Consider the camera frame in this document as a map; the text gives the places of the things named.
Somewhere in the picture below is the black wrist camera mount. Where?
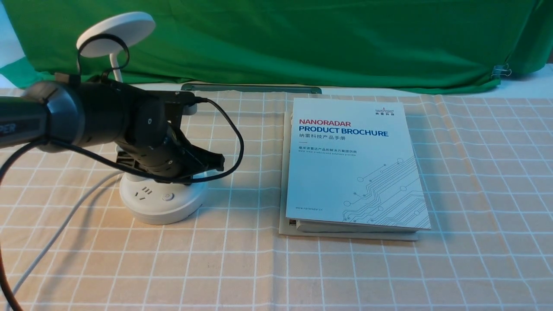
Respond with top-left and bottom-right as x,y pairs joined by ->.
156,91 -> 201,125

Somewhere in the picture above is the checkered beige tablecloth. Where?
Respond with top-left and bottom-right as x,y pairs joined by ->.
16,91 -> 553,311

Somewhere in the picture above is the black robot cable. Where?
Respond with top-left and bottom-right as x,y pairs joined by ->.
0,34 -> 245,311

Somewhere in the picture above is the white product brochure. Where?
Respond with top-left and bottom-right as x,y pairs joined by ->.
285,98 -> 431,232

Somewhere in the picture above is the white desk lamp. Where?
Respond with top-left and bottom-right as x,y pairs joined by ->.
76,12 -> 208,225

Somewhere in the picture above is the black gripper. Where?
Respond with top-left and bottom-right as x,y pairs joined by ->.
116,91 -> 225,179

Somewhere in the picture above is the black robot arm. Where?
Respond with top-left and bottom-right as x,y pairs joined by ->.
1,80 -> 225,184

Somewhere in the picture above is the white lamp power cord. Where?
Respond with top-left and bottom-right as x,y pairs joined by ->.
5,169 -> 124,298

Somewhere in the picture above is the green backdrop cloth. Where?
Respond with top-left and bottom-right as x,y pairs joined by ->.
2,0 -> 552,94

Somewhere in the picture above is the metal binder clip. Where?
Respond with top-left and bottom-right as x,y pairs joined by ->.
490,63 -> 513,79

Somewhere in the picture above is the grey metal bar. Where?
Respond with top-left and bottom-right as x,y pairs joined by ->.
181,83 -> 322,94

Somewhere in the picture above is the middle book in stack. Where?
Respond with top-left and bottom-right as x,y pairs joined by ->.
287,220 -> 431,234

